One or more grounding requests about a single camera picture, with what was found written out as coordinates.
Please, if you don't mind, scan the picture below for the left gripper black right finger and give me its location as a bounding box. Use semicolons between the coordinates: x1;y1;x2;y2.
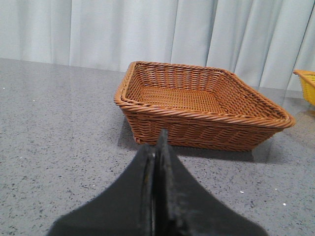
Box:
154;129;267;236

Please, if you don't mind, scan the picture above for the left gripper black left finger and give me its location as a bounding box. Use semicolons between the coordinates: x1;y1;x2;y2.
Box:
50;145;155;236

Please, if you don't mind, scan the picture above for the brown wicker basket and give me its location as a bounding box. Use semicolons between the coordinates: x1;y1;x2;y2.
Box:
114;61;295;151

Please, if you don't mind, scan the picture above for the yellow woven basket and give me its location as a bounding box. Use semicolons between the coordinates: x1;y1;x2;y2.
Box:
293;70;315;105

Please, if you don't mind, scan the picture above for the white curtain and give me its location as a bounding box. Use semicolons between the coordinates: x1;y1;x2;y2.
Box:
0;0;315;90

